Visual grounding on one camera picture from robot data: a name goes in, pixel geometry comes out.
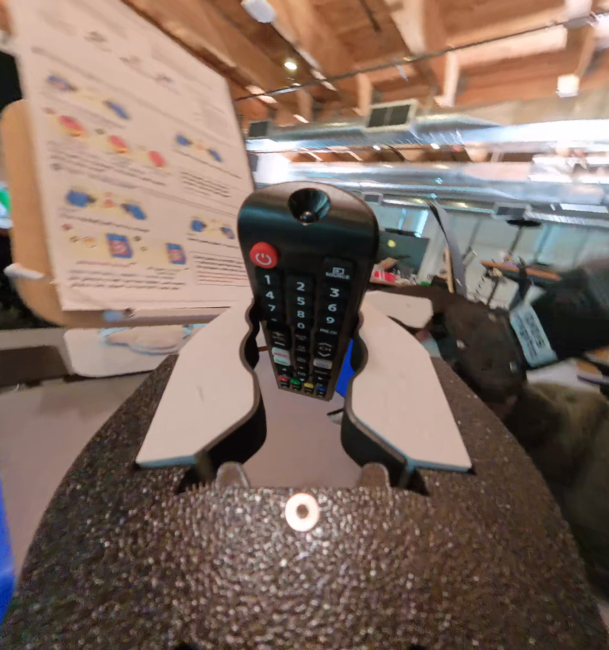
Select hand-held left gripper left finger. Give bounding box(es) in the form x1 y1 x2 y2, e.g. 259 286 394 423
135 304 268 469

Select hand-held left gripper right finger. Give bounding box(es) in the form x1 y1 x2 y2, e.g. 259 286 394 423
339 304 474 471

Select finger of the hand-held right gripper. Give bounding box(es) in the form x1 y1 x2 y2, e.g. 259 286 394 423
367 289 435 332

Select black remote control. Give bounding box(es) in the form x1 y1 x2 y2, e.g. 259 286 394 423
237 182 381 403

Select person's right forearm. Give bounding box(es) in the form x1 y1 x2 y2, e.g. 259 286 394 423
502 381 609 605

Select grey leaning panel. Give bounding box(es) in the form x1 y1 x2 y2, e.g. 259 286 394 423
429 200 467 295

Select black standing desk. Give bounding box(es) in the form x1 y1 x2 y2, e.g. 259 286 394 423
482 259 559 310

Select ceiling air vent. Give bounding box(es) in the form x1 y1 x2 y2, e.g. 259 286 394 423
368 101 418 130

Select printed instruction sheet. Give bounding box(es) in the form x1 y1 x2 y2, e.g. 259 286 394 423
10 0 254 310

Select white ceiling device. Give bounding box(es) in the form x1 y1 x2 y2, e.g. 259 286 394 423
241 0 276 23

